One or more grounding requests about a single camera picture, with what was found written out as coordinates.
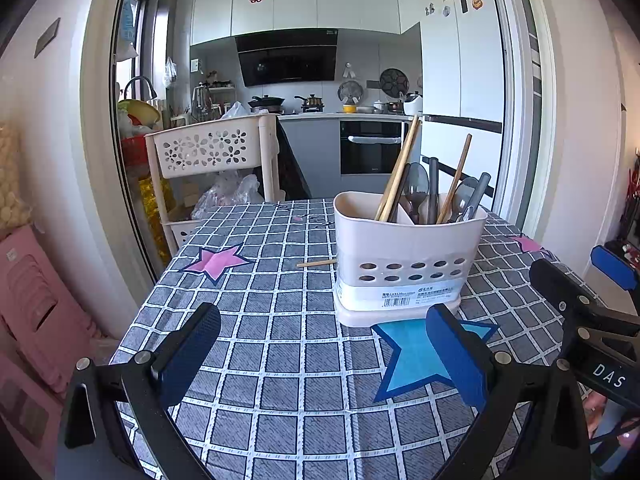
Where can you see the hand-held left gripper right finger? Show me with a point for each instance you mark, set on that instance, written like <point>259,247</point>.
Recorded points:
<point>457,355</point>

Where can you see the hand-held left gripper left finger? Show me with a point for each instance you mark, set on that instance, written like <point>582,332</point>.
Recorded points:
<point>192,350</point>

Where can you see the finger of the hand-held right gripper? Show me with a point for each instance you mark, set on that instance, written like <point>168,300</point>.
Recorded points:
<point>612,266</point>
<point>560,285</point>

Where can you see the cream plastic utensil holder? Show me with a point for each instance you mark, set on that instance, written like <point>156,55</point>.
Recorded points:
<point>400,270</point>

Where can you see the wooden chopstick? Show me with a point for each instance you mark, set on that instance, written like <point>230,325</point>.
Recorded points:
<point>407,157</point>
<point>315,263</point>
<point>457,170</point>
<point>397,170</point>

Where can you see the hanging red black clothes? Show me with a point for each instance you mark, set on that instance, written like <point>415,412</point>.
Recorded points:
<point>631,210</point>

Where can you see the grey checked star tablecloth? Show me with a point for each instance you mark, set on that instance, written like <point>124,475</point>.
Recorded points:
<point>280,370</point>

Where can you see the gold foil packet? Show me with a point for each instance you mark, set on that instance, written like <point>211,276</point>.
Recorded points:
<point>152,215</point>

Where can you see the pink plastic stool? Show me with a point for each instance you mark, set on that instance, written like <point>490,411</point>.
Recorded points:
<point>40,310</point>

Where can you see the clear plastic bag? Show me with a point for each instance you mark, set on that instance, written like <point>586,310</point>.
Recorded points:
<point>225,195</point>

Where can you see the cream plastic trolley cart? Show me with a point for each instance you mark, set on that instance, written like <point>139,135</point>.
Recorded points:
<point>210,147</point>

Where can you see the red plastic basket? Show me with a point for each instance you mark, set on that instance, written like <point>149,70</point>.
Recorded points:
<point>134,150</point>

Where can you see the black built-in oven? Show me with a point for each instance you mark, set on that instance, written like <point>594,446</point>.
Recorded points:
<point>372,150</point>

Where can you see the grey kitchen counter cabinet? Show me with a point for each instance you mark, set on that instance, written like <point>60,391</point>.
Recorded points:
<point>315,155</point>

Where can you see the white rice cooker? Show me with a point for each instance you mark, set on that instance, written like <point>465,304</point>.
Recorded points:
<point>412,104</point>

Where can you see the white refrigerator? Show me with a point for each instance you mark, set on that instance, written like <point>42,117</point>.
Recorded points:
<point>465,70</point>

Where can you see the green yellow bowl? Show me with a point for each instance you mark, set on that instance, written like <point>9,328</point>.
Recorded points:
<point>137,112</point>

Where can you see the white plastic bag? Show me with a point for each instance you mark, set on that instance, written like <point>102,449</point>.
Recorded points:
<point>237,110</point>

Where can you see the cream bumpy foam sheet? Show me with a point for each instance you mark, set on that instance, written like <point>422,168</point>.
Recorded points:
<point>12,180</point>

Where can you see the black wok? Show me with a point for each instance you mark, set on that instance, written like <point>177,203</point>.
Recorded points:
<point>266,102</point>

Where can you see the dark round hanging pan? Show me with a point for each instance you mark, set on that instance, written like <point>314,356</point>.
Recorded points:
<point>394,81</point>

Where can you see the metal kitchen faucet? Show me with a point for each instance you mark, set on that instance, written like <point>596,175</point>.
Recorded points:
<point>137,82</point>

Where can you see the dark cooking pot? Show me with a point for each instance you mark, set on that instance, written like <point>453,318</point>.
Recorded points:
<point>311,102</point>

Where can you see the grey round hanging trivet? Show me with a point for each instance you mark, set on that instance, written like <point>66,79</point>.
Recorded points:
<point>350,92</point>

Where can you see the black range hood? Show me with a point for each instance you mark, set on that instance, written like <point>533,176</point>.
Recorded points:
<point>287,57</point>

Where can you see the white upper kitchen cabinets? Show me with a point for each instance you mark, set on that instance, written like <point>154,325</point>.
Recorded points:
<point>295,5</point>

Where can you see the grey wall switch panel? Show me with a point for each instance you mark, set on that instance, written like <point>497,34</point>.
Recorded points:
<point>47,37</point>

